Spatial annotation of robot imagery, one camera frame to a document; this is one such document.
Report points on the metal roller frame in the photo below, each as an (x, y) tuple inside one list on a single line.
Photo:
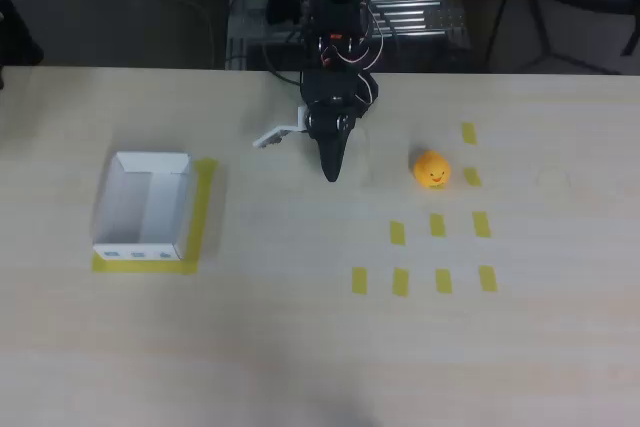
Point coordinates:
[(415, 2)]

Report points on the white cardboard box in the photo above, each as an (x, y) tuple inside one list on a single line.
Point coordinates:
[(140, 202)]

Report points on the long yellow tape strip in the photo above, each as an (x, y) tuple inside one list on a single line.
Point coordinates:
[(200, 212), (135, 266)]

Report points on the orange smiley toy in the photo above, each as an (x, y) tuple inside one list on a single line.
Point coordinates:
[(432, 168)]

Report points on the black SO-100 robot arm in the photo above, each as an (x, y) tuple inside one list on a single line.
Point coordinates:
[(340, 12)]

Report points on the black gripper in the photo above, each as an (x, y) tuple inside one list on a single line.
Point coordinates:
[(329, 139)]

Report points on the short yellow tape marker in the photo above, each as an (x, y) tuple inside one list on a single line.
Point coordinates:
[(488, 279), (468, 133), (438, 187), (443, 281)]

